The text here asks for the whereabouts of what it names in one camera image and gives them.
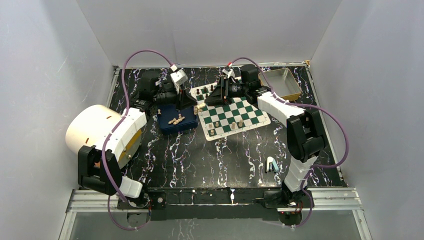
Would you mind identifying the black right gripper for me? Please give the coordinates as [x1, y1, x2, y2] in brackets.
[204, 76, 248, 107]

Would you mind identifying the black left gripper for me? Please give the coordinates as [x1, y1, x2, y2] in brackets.
[153, 84, 198, 113]

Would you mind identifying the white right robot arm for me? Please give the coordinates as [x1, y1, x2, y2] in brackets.
[205, 64, 328, 207]

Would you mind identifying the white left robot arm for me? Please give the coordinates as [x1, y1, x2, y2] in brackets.
[65, 69, 197, 208]

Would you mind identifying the green white chess board mat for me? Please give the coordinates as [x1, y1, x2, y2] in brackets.
[190, 82, 271, 141]

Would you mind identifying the dark blue tin box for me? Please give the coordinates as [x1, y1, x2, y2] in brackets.
[157, 104, 199, 135]

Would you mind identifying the gold tin box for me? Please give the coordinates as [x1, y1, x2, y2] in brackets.
[258, 68, 302, 102]

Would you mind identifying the small white blue stapler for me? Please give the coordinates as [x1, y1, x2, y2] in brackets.
[265, 156, 279, 173]

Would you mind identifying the white orange cylindrical appliance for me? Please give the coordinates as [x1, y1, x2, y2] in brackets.
[65, 104, 147, 169]

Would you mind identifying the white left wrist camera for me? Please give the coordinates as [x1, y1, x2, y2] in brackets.
[170, 69, 189, 93]

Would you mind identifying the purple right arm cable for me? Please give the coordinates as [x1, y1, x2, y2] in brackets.
[228, 57, 350, 228]

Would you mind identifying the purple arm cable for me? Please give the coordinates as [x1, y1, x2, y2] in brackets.
[100, 49, 175, 231]
[228, 57, 350, 228]

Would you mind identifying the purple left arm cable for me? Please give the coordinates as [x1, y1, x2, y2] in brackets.
[100, 49, 175, 231]

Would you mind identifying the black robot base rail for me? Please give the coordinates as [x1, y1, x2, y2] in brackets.
[117, 187, 315, 228]

